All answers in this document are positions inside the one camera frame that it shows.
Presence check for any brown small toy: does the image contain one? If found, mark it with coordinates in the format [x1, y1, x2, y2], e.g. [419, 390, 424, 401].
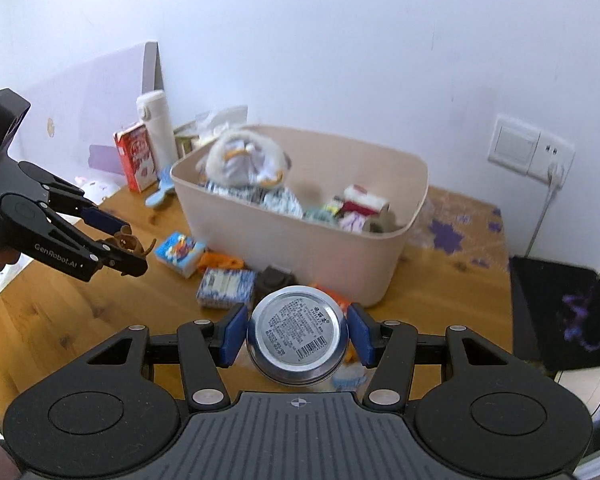
[105, 224, 157, 259]

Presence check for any blue cartoon tissue pack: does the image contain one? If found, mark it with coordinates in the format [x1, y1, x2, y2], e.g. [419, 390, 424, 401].
[154, 232, 207, 278]

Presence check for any silver tin can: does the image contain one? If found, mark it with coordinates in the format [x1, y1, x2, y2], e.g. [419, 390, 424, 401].
[247, 285, 349, 387]

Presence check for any orange cloth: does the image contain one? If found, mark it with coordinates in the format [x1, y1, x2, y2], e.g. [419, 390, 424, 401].
[196, 252, 245, 273]

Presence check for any white blue floral cloth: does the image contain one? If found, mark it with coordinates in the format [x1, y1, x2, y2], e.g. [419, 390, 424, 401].
[204, 181, 304, 218]

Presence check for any clear plastic mask packet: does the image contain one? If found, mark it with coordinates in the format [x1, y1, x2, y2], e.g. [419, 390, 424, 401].
[330, 362, 367, 392]

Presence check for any beige sock with purple print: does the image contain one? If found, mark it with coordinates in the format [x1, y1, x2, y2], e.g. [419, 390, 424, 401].
[338, 211, 377, 233]

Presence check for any grey knitted cloth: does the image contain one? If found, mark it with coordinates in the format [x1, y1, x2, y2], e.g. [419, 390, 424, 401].
[363, 209, 401, 234]

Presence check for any green knitted cloth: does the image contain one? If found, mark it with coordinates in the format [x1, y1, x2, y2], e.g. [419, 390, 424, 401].
[302, 207, 338, 226]

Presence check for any white plush toy red bow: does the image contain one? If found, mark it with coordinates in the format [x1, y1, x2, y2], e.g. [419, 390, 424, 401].
[338, 184, 390, 217]

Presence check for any blue white tissue packet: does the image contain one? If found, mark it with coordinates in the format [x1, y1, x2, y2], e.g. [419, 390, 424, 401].
[196, 268, 257, 310]

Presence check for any black small box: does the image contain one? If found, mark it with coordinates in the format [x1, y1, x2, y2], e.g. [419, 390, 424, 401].
[253, 266, 298, 306]

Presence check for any blue hairbrush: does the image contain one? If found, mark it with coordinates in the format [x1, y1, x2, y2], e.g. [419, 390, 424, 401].
[145, 167, 175, 209]

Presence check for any red white carton box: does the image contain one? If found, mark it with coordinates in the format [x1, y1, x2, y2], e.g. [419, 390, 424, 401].
[114, 122, 157, 193]

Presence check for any white leaning board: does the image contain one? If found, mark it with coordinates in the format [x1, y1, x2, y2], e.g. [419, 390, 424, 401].
[8, 41, 163, 186]

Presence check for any white thermos bottle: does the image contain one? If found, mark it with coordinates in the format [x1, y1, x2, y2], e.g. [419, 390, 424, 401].
[136, 90, 178, 172]

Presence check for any beige plastic storage bin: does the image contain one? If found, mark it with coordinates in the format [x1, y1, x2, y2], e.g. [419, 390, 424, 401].
[171, 125, 429, 307]

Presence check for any floral table mat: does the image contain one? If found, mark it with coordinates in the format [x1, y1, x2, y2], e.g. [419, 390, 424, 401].
[406, 186, 509, 272]

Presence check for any black tablet with purple print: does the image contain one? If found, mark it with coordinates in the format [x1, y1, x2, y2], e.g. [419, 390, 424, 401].
[509, 256, 600, 373]

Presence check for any white wall switch socket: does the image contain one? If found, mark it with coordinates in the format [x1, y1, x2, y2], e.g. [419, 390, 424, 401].
[488, 115, 576, 188]

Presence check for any white power plug cable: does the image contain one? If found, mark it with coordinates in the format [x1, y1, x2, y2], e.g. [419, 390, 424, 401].
[521, 161, 566, 258]

